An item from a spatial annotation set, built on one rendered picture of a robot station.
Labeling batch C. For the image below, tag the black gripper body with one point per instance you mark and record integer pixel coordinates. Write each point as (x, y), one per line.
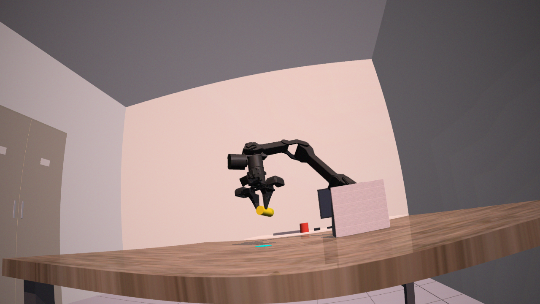
(256, 185)

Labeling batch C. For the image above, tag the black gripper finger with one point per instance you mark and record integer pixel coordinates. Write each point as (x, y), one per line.
(266, 195)
(254, 198)

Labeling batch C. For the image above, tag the yellow cylinder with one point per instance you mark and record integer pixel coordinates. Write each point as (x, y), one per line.
(266, 212)

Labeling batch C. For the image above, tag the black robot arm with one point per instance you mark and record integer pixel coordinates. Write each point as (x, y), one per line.
(253, 155)

